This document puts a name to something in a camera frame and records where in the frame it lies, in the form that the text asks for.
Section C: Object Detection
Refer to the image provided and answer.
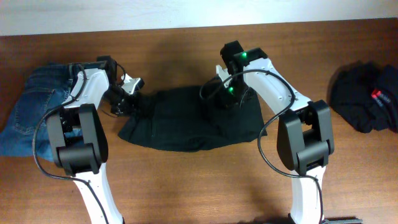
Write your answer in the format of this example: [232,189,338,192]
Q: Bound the black trousers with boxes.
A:
[118,86,264,152]

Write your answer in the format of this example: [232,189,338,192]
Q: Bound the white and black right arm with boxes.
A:
[216,40,335,223]

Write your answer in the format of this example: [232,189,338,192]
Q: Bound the folded blue denim jeans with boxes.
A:
[1,64,81,157]

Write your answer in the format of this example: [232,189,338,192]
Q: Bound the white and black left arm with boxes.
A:
[33,55,144,223]

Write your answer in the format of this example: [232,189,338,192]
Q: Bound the black garment with red label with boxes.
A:
[329,62,397,133]

